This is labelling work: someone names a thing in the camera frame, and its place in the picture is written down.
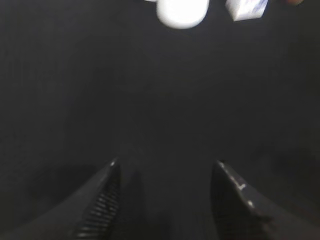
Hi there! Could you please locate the black table mat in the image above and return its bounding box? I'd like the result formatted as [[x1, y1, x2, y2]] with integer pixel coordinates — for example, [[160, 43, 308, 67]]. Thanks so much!
[[0, 0, 320, 240]]

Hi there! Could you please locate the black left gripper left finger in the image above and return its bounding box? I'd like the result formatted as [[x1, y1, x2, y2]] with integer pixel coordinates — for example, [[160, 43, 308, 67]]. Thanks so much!
[[0, 158, 121, 240]]

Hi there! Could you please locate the white ceramic mug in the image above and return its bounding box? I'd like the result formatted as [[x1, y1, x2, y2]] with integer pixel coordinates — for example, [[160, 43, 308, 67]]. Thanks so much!
[[156, 0, 210, 30]]

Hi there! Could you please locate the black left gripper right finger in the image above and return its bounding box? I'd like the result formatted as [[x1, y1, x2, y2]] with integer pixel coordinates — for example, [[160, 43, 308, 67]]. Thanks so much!
[[211, 160, 320, 240]]

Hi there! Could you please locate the white blueberry milk carton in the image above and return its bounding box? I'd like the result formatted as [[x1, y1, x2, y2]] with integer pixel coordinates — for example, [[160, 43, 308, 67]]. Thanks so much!
[[225, 0, 268, 22]]

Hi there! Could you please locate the red Nescafe can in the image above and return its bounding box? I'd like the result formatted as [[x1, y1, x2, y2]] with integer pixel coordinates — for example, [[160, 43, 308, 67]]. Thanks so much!
[[285, 0, 304, 6]]

